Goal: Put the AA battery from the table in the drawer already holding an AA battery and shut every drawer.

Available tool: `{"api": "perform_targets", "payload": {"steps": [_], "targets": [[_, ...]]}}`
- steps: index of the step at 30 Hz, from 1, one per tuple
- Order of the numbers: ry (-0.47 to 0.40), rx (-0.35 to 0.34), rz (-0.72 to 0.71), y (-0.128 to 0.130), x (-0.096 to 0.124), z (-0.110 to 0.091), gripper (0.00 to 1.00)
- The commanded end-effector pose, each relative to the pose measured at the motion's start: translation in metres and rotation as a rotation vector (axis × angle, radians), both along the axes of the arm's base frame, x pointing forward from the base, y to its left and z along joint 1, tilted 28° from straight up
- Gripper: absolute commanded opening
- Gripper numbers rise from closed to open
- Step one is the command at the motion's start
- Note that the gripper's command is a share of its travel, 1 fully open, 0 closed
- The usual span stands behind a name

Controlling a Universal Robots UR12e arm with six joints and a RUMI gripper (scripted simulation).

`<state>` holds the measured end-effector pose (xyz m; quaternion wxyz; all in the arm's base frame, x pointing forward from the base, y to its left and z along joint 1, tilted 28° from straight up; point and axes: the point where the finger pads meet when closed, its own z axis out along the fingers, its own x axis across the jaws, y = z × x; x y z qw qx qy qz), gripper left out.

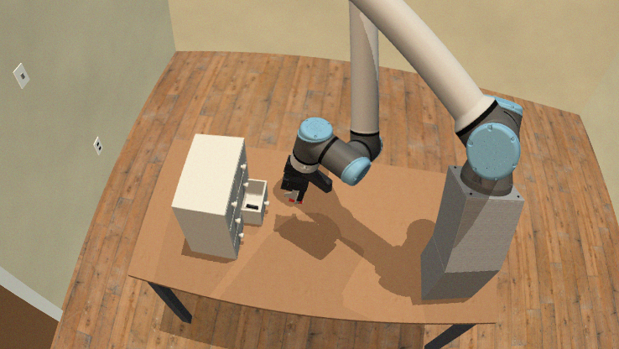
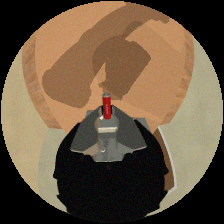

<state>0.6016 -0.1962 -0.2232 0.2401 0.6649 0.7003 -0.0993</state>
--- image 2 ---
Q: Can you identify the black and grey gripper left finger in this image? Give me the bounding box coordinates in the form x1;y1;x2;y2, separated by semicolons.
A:
53;105;103;179

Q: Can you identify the red aa battery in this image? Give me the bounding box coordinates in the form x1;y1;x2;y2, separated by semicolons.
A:
102;93;111;119

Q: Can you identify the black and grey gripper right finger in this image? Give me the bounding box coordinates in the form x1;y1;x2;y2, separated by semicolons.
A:
111;105;169;175

